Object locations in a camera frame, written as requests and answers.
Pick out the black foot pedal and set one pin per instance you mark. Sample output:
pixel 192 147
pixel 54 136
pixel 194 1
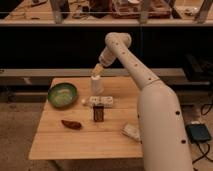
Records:
pixel 198 133

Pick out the white wrapped packet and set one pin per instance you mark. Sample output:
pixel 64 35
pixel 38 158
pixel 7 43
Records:
pixel 132 132

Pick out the green bowl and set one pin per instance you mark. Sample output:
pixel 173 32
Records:
pixel 62 95

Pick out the wooden shelf with clutter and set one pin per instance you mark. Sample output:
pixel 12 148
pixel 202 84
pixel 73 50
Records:
pixel 107 12

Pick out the white patterned box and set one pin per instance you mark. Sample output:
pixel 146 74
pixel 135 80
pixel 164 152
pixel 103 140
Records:
pixel 106 101

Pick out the wooden table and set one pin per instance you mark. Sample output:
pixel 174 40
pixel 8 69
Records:
pixel 94 140

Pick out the brown chili pepper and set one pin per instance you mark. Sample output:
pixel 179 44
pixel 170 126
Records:
pixel 72 124

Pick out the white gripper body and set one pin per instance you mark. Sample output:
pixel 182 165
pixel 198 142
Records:
pixel 106 57

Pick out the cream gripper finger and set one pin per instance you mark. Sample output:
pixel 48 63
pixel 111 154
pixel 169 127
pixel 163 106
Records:
pixel 97 69

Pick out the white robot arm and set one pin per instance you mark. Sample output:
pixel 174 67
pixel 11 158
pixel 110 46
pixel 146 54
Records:
pixel 164 140

